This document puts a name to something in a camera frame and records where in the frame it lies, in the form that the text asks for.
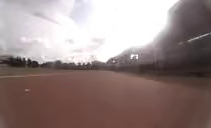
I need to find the reddish brown paved ground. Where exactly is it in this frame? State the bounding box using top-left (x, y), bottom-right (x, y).
top-left (0, 69), bottom-right (211, 128)

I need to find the row of trees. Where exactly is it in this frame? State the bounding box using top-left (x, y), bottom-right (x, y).
top-left (6, 55), bottom-right (109, 70)

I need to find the large dark building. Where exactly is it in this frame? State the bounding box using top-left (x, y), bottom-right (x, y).
top-left (106, 0), bottom-right (211, 78)

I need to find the pale kerb line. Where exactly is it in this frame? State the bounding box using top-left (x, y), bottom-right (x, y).
top-left (0, 72), bottom-right (66, 80)

